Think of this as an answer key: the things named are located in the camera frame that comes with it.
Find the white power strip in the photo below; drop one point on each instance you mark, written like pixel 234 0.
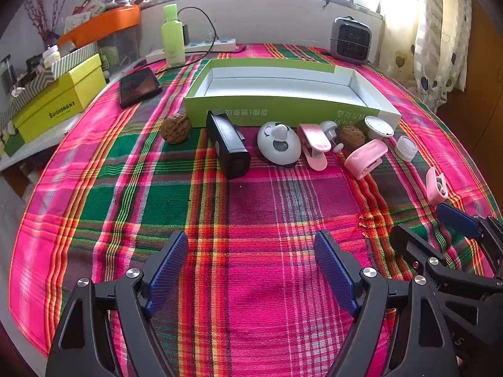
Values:
pixel 204 47

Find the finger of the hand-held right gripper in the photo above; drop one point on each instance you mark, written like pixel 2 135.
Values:
pixel 458 220
pixel 408 241

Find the green plastic bottle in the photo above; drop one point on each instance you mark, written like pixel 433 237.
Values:
pixel 173 41

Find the black rectangular device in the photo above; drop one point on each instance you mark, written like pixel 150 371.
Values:
pixel 230 149

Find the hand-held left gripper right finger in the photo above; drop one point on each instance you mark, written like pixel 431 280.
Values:
pixel 334 271

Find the pink clip stapler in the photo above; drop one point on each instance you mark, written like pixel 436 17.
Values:
pixel 314 141

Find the grey striped box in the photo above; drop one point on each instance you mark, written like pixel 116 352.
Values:
pixel 74 57

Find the heart patterned curtain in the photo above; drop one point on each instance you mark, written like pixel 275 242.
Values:
pixel 432 47

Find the green cardboard box tray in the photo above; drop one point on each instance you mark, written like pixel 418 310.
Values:
pixel 275 108

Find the brown walnut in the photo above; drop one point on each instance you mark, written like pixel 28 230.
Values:
pixel 177 127
pixel 351 136

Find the white round green-based holder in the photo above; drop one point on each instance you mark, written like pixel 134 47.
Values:
pixel 377 126

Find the pink earbud case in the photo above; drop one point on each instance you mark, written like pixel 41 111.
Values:
pixel 432 188

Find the clear plastic storage box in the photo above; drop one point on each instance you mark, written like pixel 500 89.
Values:
pixel 118 51

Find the small clear plastic jar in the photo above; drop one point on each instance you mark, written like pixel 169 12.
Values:
pixel 406 147

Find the black smartphone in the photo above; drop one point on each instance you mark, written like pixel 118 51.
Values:
pixel 139 86

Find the yellow cardboard box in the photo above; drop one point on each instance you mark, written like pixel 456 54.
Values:
pixel 51 110

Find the wooden cabinet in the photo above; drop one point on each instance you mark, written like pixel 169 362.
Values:
pixel 475 66

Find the black charger plug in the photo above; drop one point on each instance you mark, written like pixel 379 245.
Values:
pixel 185 33

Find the orange storage tray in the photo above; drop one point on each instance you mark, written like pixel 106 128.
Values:
pixel 106 23

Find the small white mushroom gadget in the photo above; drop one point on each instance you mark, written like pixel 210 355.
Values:
pixel 328 127

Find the grey portable heater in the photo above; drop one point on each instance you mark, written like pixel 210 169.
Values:
pixel 349 41

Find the pink plaid blanket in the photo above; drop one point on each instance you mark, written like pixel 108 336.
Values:
pixel 255 204

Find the white panda face gadget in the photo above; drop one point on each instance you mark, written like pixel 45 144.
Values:
pixel 275 147

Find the red dried flower branches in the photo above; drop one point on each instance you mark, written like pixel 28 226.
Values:
pixel 39 23

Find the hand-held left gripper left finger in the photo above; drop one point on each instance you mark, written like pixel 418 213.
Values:
pixel 169 271

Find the small white jar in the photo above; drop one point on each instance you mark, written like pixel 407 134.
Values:
pixel 51 55

